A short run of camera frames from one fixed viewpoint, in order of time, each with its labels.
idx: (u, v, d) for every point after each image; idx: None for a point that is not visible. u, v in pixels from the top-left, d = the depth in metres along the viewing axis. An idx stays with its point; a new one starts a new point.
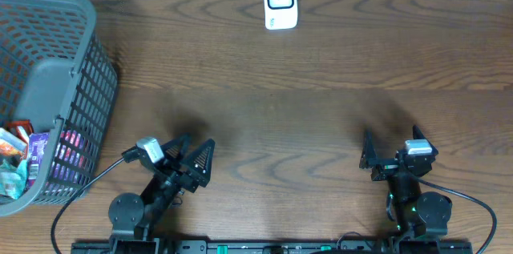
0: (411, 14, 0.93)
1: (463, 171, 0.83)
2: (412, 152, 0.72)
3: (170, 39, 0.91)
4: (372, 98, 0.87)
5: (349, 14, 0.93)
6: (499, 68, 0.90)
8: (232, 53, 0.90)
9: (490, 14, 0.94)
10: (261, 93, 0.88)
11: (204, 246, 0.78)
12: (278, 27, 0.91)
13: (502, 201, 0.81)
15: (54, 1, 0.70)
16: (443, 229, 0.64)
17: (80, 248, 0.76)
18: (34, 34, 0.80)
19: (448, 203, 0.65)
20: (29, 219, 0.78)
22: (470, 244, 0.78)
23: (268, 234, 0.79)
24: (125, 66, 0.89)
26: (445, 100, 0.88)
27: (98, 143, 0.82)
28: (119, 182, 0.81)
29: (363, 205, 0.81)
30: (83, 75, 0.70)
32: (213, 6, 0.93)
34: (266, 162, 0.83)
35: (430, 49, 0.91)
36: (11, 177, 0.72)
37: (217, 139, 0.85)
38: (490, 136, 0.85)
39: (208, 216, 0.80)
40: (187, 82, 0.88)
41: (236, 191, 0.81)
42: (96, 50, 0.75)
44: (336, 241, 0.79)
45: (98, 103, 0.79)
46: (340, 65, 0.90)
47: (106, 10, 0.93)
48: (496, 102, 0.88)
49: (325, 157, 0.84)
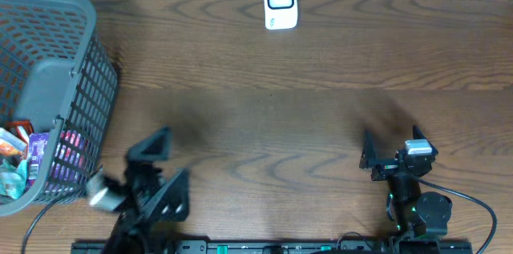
0: (411, 14, 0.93)
1: (463, 171, 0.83)
2: (412, 152, 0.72)
3: (170, 39, 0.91)
4: (372, 98, 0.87)
5: (349, 14, 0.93)
6: (499, 68, 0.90)
8: (232, 53, 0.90)
9: (490, 14, 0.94)
10: (261, 93, 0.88)
11: (204, 246, 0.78)
12: (278, 27, 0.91)
13: (502, 201, 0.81)
15: (54, 1, 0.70)
16: (443, 229, 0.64)
17: (80, 248, 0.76)
18: (34, 34, 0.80)
19: (448, 203, 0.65)
20: (29, 219, 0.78)
22: (470, 244, 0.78)
23: (268, 234, 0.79)
24: (125, 66, 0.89)
26: (445, 100, 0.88)
27: (98, 143, 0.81)
28: None
29: (363, 205, 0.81)
30: (83, 75, 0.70)
32: (213, 6, 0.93)
34: (266, 162, 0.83)
35: (430, 49, 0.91)
36: (11, 177, 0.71)
37: (217, 139, 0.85)
38: (490, 136, 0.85)
39: (208, 216, 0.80)
40: (187, 82, 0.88)
41: (236, 191, 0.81)
42: (96, 50, 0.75)
44: (336, 241, 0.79)
45: (98, 103, 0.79)
46: (340, 65, 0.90)
47: (105, 10, 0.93)
48: (496, 102, 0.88)
49: (325, 157, 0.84)
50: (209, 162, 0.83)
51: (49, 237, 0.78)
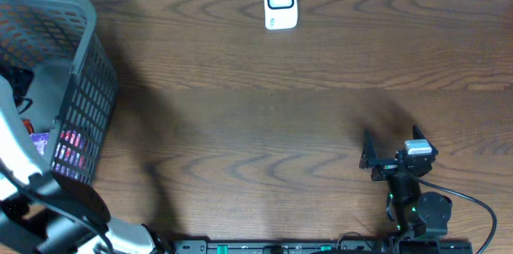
0: (411, 14, 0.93)
1: (463, 171, 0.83)
2: (412, 152, 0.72)
3: (170, 39, 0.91)
4: (373, 98, 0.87)
5: (349, 14, 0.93)
6: (500, 68, 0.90)
8: (232, 53, 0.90)
9: (490, 14, 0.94)
10: (261, 92, 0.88)
11: (204, 246, 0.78)
12: (278, 27, 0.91)
13: (502, 201, 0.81)
15: (54, 1, 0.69)
16: (443, 229, 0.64)
17: None
18: (34, 34, 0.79)
19: (448, 203, 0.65)
20: None
22: (470, 244, 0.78)
23: (268, 234, 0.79)
24: (124, 66, 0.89)
26: (445, 100, 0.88)
27: (98, 143, 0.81)
28: (119, 182, 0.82)
29: (364, 205, 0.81)
30: (93, 34, 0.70)
32: (213, 6, 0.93)
34: (266, 162, 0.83)
35: (430, 49, 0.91)
36: None
37: (216, 139, 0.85)
38: (490, 136, 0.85)
39: (208, 216, 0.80)
40: (187, 82, 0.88)
41: (237, 191, 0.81)
42: (95, 50, 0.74)
44: (336, 241, 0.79)
45: (98, 102, 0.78)
46: (341, 66, 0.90)
47: (105, 10, 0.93)
48: (496, 102, 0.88)
49: (325, 157, 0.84)
50: (209, 161, 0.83)
51: None
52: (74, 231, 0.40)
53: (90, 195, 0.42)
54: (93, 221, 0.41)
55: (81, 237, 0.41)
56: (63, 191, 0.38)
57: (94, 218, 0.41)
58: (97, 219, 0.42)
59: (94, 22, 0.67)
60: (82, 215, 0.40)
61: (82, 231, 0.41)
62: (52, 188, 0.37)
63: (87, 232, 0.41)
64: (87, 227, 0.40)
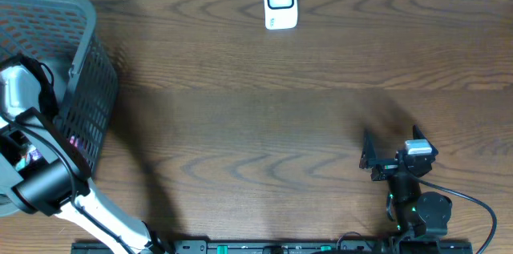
0: (411, 14, 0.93)
1: (463, 171, 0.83)
2: (412, 152, 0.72)
3: (170, 39, 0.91)
4: (373, 98, 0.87)
5: (349, 14, 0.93)
6: (499, 69, 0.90)
8: (232, 53, 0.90)
9: (490, 14, 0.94)
10: (261, 92, 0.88)
11: (204, 246, 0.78)
12: (278, 27, 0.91)
13: (502, 201, 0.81)
15: (55, 1, 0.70)
16: (442, 229, 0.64)
17: (80, 248, 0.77)
18: (35, 34, 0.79)
19: (448, 203, 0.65)
20: (30, 219, 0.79)
22: (470, 244, 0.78)
23: (268, 234, 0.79)
24: (124, 66, 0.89)
26: (445, 100, 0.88)
27: (98, 143, 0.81)
28: (119, 182, 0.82)
29: (364, 205, 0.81)
30: (93, 34, 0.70)
32: (213, 6, 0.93)
34: (266, 162, 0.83)
35: (430, 49, 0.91)
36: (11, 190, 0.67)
37: (216, 139, 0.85)
38: (490, 136, 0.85)
39: (207, 216, 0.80)
40: (187, 82, 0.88)
41: (236, 191, 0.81)
42: (96, 50, 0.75)
44: (336, 241, 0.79)
45: (98, 103, 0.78)
46: (341, 66, 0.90)
47: (105, 10, 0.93)
48: (496, 102, 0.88)
49: (325, 157, 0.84)
50: (209, 161, 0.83)
51: (49, 237, 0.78)
52: (58, 178, 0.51)
53: (81, 159, 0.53)
54: (75, 172, 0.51)
55: (64, 188, 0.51)
56: (50, 131, 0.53)
57: (79, 171, 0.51)
58: (81, 174, 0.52)
59: (95, 22, 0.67)
60: (66, 161, 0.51)
61: (66, 180, 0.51)
62: (43, 126, 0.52)
63: (69, 185, 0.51)
64: (69, 175, 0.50)
